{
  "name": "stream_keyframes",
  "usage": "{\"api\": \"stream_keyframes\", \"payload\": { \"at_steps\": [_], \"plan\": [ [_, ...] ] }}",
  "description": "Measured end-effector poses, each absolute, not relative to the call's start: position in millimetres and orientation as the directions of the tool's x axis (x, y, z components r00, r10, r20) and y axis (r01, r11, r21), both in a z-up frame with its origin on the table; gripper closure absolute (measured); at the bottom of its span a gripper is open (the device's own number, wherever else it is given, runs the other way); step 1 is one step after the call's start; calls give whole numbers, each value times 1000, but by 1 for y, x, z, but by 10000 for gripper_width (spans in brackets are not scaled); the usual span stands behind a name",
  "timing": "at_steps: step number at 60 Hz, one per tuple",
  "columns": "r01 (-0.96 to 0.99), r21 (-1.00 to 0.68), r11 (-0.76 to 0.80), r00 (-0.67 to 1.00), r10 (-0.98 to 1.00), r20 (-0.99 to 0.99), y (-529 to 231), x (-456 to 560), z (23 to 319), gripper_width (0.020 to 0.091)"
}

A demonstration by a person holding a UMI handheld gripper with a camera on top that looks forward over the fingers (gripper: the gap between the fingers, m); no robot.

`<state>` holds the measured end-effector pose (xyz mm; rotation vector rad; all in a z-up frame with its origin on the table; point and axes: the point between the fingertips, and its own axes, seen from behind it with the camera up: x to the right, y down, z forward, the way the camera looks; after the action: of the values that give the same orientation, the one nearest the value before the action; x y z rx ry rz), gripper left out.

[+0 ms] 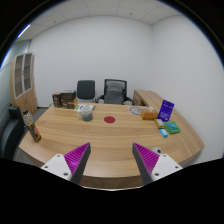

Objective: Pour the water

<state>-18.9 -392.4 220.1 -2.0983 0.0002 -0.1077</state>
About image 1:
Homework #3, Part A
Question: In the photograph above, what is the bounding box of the orange box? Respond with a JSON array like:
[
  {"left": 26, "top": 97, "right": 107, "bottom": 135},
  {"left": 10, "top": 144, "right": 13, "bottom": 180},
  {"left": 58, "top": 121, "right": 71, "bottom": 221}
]
[{"left": 140, "top": 108, "right": 159, "bottom": 121}]

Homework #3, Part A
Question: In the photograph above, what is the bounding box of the clear black-capped drink bottle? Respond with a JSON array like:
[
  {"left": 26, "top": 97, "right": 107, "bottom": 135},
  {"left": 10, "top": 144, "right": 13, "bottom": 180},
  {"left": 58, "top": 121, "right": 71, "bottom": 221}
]
[{"left": 22, "top": 109, "right": 43, "bottom": 144}]

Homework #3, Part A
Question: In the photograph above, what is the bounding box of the long ceiling light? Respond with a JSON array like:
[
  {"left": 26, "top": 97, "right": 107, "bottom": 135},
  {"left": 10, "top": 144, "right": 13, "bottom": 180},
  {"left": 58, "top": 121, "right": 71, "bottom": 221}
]
[{"left": 17, "top": 23, "right": 32, "bottom": 39}]

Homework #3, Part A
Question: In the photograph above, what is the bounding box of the printed white leaflet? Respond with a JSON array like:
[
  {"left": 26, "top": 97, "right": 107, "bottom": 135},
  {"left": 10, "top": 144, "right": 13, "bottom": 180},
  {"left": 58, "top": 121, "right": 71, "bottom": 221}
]
[{"left": 73, "top": 103, "right": 96, "bottom": 113}]

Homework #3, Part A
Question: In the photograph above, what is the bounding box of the black padded office chair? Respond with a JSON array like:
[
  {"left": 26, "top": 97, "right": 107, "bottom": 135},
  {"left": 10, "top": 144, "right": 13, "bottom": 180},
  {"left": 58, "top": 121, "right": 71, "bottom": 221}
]
[{"left": 76, "top": 79, "right": 97, "bottom": 104}]

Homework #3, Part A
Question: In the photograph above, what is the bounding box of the wooden shelf unit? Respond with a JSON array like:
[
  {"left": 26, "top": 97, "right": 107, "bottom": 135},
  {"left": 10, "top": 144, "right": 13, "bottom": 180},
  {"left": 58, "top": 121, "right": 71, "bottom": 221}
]
[{"left": 9, "top": 52, "right": 38, "bottom": 115}]

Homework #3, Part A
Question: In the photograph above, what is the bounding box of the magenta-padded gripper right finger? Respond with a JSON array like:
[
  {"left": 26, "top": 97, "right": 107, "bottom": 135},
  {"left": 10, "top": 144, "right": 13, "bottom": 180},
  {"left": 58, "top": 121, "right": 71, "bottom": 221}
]
[{"left": 132, "top": 142, "right": 184, "bottom": 186}]

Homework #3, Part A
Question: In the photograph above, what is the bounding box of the grey mug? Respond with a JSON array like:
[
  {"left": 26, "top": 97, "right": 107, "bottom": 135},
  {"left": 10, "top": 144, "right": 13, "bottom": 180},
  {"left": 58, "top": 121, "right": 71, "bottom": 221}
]
[{"left": 80, "top": 104, "right": 94, "bottom": 122}]

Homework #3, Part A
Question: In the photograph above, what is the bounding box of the flat round red coaster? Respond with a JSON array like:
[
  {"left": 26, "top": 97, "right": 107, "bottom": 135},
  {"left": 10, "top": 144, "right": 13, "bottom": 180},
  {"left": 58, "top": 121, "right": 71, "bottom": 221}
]
[{"left": 103, "top": 115, "right": 116, "bottom": 124}]

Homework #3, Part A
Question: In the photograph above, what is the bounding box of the round white printed mat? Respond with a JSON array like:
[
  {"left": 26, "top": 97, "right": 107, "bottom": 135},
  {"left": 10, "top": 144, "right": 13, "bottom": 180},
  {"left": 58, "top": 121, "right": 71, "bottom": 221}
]
[{"left": 129, "top": 106, "right": 145, "bottom": 116}]

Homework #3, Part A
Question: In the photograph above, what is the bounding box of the black leather sofa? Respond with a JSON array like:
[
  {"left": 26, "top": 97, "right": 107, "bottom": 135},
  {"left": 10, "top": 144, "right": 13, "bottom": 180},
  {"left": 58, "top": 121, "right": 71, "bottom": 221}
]
[{"left": 0, "top": 105, "right": 26, "bottom": 161}]

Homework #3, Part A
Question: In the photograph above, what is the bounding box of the purple standing sign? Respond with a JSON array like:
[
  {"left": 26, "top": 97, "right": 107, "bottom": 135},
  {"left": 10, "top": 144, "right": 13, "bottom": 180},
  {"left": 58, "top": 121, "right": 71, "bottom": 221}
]
[{"left": 157, "top": 99, "right": 175, "bottom": 123}]

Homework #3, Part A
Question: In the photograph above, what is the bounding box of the small blue box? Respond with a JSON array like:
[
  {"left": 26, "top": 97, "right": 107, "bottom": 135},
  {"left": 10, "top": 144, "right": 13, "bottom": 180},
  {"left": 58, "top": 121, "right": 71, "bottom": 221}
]
[{"left": 159, "top": 128, "right": 170, "bottom": 139}]

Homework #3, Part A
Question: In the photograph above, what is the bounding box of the black mesh office chair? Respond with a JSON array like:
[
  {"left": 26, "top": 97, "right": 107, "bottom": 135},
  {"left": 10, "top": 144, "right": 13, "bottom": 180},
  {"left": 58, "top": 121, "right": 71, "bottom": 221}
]
[{"left": 96, "top": 78, "right": 135, "bottom": 106}]

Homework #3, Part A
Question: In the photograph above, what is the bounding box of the wooden side desk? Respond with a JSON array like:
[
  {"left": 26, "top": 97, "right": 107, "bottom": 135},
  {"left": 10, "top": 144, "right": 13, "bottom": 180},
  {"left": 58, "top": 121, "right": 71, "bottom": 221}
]
[{"left": 132, "top": 89, "right": 168, "bottom": 109}]

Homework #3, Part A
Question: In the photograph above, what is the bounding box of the small tan box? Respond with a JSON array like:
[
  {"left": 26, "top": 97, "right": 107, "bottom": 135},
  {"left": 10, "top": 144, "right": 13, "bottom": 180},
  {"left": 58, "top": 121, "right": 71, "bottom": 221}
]
[{"left": 153, "top": 118, "right": 166, "bottom": 130}]

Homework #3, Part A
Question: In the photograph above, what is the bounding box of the green box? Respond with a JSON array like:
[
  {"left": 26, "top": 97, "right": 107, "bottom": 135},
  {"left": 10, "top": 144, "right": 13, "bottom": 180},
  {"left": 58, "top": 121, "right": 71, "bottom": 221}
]
[{"left": 163, "top": 121, "right": 182, "bottom": 135}]

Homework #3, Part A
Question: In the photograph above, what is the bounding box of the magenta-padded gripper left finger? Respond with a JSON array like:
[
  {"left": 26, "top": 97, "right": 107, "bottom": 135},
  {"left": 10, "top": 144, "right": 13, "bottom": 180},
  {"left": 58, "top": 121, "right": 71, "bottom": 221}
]
[{"left": 40, "top": 142, "right": 92, "bottom": 185}]

